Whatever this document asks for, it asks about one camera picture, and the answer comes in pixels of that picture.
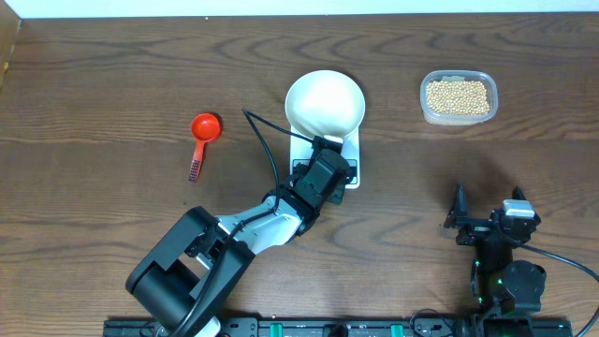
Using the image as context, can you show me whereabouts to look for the red plastic measuring scoop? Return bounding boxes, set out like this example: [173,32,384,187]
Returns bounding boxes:
[188,112,221,183]

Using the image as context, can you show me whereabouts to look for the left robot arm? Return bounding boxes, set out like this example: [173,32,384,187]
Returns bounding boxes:
[125,136,355,336]

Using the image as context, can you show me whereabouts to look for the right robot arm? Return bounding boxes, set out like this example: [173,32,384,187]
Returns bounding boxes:
[444,183,547,336]

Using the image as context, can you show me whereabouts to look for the white digital kitchen scale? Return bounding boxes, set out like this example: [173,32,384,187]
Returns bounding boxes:
[289,129,361,189]

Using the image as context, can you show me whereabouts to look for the white ceramic bowl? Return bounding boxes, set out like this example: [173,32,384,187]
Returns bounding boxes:
[285,70,366,139]

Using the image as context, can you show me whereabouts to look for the clear plastic container of beans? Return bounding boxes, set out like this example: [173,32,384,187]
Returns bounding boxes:
[419,70,499,126]

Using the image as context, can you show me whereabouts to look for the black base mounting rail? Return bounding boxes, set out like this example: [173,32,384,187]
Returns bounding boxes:
[102,316,574,337]

